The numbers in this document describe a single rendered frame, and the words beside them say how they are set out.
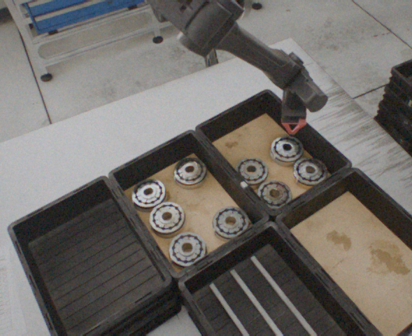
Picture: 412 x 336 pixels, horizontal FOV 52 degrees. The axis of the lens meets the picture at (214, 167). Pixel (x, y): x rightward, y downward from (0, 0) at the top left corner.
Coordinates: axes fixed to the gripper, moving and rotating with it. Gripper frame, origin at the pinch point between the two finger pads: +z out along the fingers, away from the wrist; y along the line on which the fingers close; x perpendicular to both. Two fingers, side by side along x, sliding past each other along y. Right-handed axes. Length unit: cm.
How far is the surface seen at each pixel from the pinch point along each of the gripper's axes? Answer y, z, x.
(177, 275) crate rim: -48, 3, 28
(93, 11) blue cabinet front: 146, 61, 120
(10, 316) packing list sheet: -55, 25, 79
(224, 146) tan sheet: 1.5, 13.7, 20.7
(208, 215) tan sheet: -25.0, 13.4, 23.5
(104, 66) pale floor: 135, 97, 120
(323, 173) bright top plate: -9.8, 11.0, -10.3
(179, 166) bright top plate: -9.9, 10.4, 33.9
